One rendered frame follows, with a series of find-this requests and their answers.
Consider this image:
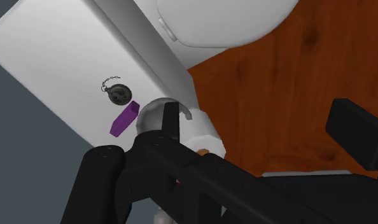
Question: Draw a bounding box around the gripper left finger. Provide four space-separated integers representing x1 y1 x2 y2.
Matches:
60 101 332 224

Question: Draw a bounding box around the purple rectangular block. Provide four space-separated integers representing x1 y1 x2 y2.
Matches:
109 100 141 138

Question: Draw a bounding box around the black drain plug with chain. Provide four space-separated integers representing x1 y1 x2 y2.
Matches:
100 75 133 106

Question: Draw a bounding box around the white and grey figure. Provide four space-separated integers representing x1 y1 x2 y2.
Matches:
135 97 227 160

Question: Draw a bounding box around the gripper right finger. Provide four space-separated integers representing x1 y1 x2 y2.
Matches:
260 98 378 224

